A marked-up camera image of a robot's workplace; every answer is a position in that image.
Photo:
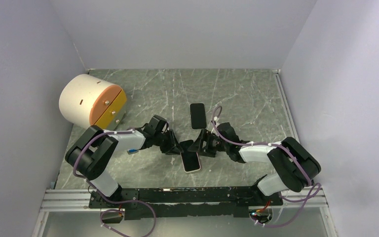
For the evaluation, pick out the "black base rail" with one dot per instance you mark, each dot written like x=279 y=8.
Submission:
x=237 y=201

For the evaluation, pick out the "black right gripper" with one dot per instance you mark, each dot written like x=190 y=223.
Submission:
x=207 y=136

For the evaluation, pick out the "small matte black phone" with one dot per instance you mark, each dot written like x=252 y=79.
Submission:
x=198 y=116

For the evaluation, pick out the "black smartphone silver edge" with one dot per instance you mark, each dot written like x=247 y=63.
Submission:
x=185 y=146

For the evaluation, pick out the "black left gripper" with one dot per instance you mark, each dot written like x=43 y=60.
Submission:
x=173 y=147

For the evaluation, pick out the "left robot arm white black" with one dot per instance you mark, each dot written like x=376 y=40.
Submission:
x=90 y=154

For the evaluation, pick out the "beige cylinder orange yellow front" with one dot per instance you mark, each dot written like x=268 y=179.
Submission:
x=87 y=100

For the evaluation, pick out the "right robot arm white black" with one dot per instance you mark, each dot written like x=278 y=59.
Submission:
x=294 y=166

